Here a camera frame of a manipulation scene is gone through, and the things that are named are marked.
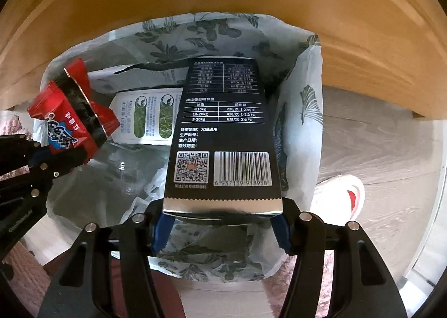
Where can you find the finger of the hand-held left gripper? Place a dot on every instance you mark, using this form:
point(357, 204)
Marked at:
point(45, 173)
point(17, 150)

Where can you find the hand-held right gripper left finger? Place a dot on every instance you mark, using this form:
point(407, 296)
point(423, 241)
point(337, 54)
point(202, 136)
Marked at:
point(162, 234)

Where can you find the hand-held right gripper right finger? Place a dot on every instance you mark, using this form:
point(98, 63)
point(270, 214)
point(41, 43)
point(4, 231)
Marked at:
point(283, 236)

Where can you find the red black snack packet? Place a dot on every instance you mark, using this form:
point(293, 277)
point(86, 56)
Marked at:
point(66, 108)

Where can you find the clear plastic cup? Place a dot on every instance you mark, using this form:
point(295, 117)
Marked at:
point(122, 171)

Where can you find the floral plastic-lined trash bin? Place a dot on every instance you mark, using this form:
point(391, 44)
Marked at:
point(303, 129)

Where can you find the white milk carton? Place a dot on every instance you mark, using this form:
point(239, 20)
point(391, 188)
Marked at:
point(139, 119)

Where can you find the dark blue carton box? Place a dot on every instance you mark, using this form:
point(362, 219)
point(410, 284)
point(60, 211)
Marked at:
point(223, 129)

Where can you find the person's right leg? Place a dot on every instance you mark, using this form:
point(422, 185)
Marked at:
point(300, 286)

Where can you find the white red slipper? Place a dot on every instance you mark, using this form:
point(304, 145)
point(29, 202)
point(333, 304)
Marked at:
point(349, 196)

